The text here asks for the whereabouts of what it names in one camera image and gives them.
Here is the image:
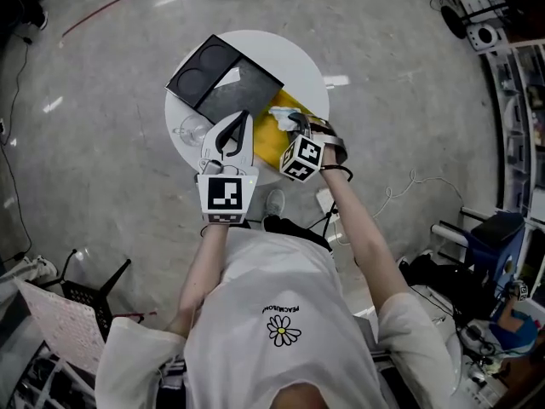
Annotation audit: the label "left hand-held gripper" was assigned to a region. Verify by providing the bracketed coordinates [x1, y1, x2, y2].
[196, 109, 260, 226]

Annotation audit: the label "person's black shorts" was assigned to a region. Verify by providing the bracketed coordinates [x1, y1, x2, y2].
[262, 214, 334, 251]

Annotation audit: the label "person's left forearm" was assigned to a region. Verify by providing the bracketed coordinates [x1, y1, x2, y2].
[175, 222, 230, 339]

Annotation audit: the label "white round-window carrier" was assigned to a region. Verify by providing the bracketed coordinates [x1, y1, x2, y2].
[465, 22, 500, 54]

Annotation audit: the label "black compartment tray box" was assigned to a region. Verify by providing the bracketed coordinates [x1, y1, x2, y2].
[164, 33, 285, 130]

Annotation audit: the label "round white side table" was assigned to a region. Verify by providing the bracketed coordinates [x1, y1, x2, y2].
[163, 29, 331, 187]

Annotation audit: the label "white printer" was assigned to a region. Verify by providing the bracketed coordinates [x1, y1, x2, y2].
[458, 0, 508, 17]

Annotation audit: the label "white floor cable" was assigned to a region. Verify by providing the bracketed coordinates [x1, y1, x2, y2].
[369, 168, 466, 222]

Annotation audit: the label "white shelf rack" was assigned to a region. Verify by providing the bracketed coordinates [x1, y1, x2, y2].
[479, 38, 545, 232]

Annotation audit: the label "clear drinking glass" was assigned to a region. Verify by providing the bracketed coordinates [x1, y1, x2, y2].
[171, 114, 215, 148]

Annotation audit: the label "person's grey shoe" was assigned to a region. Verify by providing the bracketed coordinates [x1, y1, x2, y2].
[264, 188, 287, 219]

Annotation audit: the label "black bag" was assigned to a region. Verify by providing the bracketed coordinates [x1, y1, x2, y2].
[399, 251, 470, 298]

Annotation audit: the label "person's right forearm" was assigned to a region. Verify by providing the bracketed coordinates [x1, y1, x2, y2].
[318, 166, 413, 311]

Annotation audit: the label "red floor tape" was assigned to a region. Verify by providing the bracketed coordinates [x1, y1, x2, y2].
[58, 0, 133, 43]

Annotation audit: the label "white flower print shirt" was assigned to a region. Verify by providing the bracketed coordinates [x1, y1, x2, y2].
[95, 227, 457, 409]

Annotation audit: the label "white power strip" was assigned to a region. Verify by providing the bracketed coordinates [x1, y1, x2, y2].
[315, 187, 338, 213]

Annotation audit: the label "black wrist band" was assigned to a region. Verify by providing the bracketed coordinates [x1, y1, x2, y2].
[318, 163, 354, 183]

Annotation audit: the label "white perforated panel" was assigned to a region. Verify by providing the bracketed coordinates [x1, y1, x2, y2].
[14, 276, 114, 377]

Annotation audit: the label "black perforated stool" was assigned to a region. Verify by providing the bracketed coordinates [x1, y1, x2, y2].
[37, 248, 134, 345]

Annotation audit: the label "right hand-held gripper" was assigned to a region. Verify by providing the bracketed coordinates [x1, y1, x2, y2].
[278, 112, 348, 184]

